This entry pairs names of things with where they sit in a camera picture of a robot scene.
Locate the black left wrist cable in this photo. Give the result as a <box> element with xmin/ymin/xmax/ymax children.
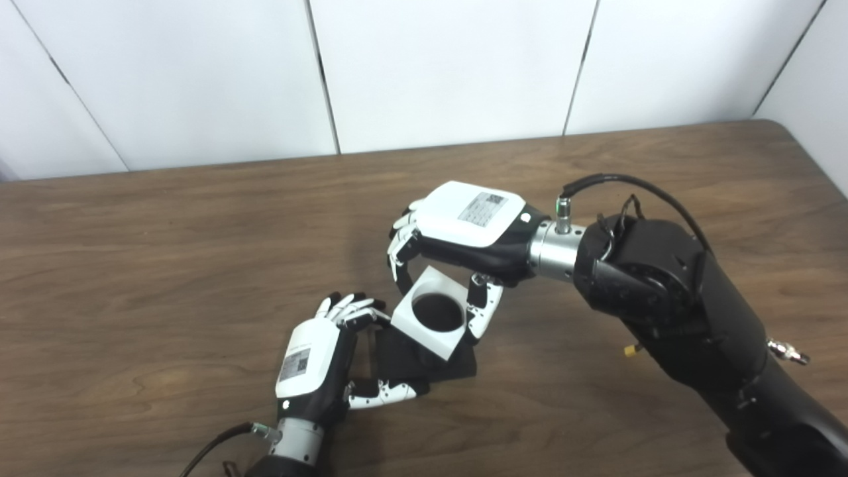
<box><xmin>179</xmin><ymin>422</ymin><xmax>283</xmax><ymax>477</ymax></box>

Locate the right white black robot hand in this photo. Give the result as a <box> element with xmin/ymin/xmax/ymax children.
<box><xmin>386</xmin><ymin>181</ymin><xmax>552</xmax><ymax>345</ymax></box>

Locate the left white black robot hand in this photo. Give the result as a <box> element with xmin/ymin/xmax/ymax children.
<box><xmin>275</xmin><ymin>292</ymin><xmax>431</xmax><ymax>425</ymax></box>

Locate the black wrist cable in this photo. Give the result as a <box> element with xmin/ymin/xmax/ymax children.
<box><xmin>558</xmin><ymin>174</ymin><xmax>714</xmax><ymax>256</ymax></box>
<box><xmin>179</xmin><ymin>422</ymin><xmax>283</xmax><ymax>477</ymax></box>

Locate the white square piece with hole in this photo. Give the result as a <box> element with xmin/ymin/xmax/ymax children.
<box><xmin>391</xmin><ymin>266</ymin><xmax>479</xmax><ymax>362</ymax></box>

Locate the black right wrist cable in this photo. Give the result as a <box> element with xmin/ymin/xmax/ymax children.
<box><xmin>558</xmin><ymin>174</ymin><xmax>714</xmax><ymax>256</ymax></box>

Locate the black peg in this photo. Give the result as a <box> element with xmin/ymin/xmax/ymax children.
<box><xmin>374</xmin><ymin>293</ymin><xmax>478</xmax><ymax>385</ymax></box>

